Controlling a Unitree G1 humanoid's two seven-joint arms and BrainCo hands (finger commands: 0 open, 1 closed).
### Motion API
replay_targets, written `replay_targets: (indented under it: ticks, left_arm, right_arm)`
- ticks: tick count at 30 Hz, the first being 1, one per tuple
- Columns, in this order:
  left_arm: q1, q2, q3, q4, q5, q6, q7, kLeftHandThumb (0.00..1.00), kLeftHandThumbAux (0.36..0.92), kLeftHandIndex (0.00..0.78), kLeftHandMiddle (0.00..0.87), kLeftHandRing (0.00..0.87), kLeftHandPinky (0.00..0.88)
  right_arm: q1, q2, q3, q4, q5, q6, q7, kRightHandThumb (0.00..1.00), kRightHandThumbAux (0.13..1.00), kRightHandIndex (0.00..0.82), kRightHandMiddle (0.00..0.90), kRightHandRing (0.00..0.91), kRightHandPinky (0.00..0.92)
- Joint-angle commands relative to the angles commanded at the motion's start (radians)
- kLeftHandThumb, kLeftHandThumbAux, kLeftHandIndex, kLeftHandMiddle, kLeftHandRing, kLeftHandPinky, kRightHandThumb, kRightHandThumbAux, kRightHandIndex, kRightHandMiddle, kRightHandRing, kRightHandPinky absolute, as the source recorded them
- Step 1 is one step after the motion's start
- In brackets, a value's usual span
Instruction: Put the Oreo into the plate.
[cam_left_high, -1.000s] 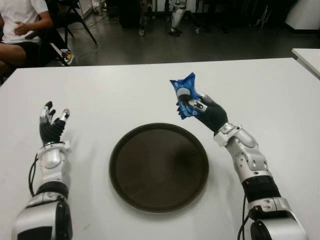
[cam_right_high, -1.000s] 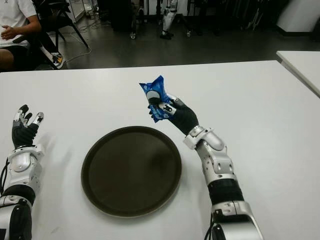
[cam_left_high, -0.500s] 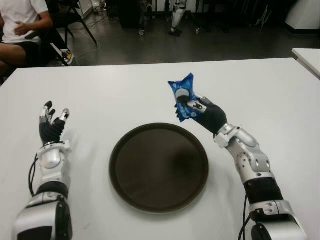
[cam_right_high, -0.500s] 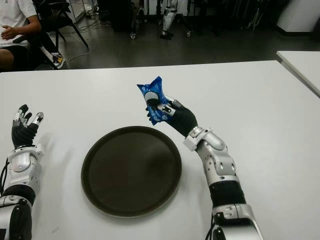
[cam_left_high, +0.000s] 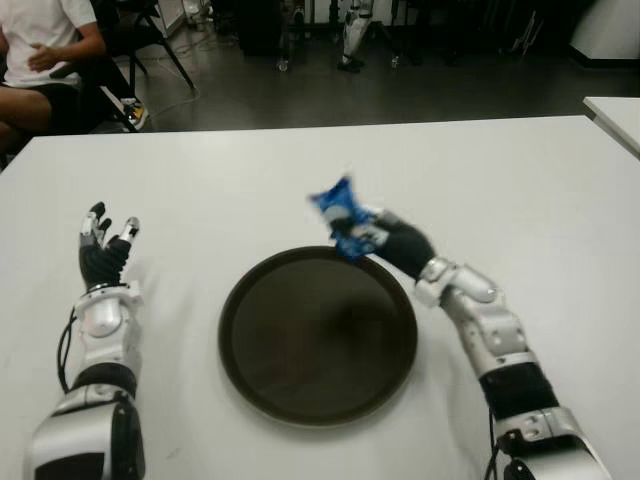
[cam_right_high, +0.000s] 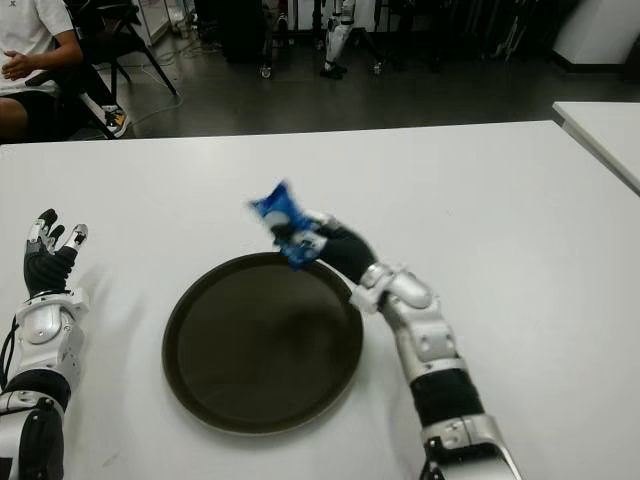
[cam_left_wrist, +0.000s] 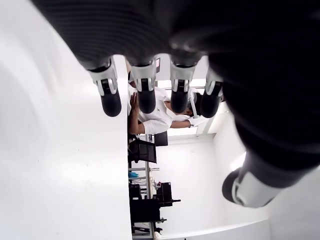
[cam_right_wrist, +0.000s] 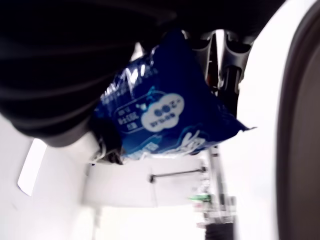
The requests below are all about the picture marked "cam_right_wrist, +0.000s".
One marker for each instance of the blue Oreo cookie packet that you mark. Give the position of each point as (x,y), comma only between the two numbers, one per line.
(170,100)

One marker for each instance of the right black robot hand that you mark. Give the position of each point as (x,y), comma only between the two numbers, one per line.
(62,62)

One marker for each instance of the round dark brown tray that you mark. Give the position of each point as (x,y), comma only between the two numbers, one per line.
(305,125)

